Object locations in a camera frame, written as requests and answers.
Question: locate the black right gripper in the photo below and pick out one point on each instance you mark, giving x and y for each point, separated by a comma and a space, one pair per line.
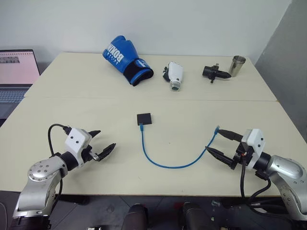
241, 153

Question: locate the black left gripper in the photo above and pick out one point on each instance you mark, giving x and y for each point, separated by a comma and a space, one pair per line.
86, 155

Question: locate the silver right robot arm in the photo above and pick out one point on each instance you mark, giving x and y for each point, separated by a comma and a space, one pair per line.
285, 172

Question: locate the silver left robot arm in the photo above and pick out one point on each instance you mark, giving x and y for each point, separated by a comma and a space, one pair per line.
38, 177

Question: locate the small black box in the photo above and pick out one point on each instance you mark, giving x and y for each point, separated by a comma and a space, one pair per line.
144, 118

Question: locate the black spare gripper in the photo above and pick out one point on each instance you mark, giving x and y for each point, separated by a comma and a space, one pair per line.
212, 72

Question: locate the dark rounded shape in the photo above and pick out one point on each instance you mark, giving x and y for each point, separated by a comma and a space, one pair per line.
193, 215
137, 215

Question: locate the steel cup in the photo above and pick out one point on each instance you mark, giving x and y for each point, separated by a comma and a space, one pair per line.
236, 65

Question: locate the blue boxing glove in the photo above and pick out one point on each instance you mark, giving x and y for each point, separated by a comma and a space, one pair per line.
124, 60

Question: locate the white robotic hand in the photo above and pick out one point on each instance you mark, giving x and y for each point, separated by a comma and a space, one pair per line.
176, 72

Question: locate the grey laptop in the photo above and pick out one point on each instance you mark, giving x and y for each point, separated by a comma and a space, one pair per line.
14, 74

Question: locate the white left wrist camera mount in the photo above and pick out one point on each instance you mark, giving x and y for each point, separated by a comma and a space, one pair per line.
76, 141

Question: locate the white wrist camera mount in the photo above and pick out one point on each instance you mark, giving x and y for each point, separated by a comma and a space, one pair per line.
256, 143
76, 141

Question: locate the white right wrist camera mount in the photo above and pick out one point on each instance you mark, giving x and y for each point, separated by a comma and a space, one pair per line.
256, 143

